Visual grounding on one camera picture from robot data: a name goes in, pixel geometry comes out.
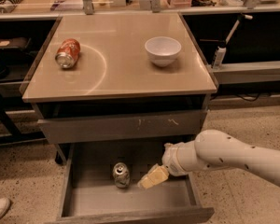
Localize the grey drawer cabinet with counter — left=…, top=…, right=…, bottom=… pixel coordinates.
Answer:
left=21, top=13, right=217, bottom=162

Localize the closed top grey drawer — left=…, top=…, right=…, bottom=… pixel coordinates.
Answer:
left=38, top=110, right=206, bottom=144

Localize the open middle grey drawer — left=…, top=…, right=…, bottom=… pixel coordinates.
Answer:
left=54, top=141, right=214, bottom=224

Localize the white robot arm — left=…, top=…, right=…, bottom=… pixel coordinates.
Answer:
left=138, top=130, right=280, bottom=189

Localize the white ceramic bowl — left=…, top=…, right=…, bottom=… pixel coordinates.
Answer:
left=145, top=36, right=182, bottom=67

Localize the silver 7up can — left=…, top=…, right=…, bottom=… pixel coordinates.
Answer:
left=112, top=162, right=130, bottom=189

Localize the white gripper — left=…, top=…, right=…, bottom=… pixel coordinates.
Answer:
left=137, top=141, right=197, bottom=189

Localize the orange soda can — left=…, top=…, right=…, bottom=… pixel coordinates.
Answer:
left=55, top=38, right=80, bottom=69

